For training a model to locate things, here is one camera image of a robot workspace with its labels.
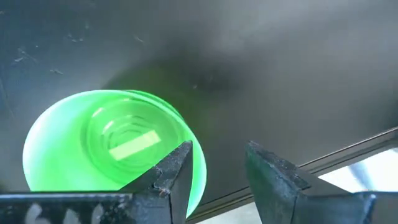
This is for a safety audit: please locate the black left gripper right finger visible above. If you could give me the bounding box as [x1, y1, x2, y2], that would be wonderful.
[245, 141, 398, 224]

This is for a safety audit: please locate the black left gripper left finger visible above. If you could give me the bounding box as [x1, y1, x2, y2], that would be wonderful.
[0, 140, 193, 224]

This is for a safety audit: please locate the bright green bowl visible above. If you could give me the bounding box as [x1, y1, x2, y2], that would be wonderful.
[22, 89, 208, 218]

